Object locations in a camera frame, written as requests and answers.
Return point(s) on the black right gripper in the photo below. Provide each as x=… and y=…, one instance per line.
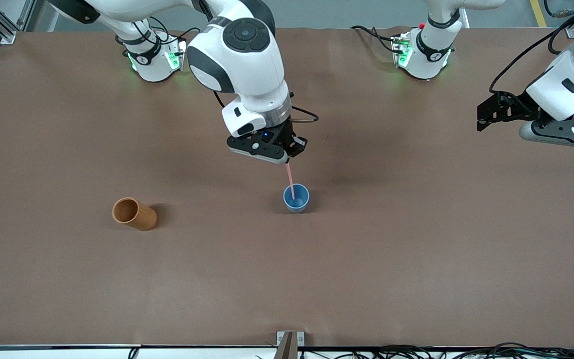
x=287, y=134

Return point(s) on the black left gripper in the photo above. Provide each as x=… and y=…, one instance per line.
x=518, y=107

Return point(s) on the pink chopstick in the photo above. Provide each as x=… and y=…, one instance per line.
x=291, y=182

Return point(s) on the blue cup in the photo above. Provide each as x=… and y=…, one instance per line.
x=297, y=203

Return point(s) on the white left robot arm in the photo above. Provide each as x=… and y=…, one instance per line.
x=429, y=55

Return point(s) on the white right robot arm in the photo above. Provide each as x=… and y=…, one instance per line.
x=242, y=60

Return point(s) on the orange-brown cup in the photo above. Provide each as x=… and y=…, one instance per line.
x=140, y=217

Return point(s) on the brown table cover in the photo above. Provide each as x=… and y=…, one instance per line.
x=287, y=259

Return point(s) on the metal table bracket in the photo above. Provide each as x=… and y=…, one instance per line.
x=289, y=344

